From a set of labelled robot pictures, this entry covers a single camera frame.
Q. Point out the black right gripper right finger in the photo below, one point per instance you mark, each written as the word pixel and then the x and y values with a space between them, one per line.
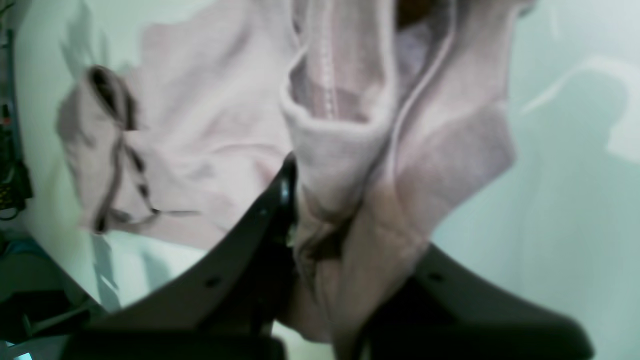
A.
pixel 447 312

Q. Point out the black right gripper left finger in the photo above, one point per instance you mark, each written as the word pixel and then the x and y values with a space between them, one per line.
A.
pixel 223 307

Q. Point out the mauve T-shirt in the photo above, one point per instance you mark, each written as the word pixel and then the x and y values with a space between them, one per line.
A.
pixel 395 112

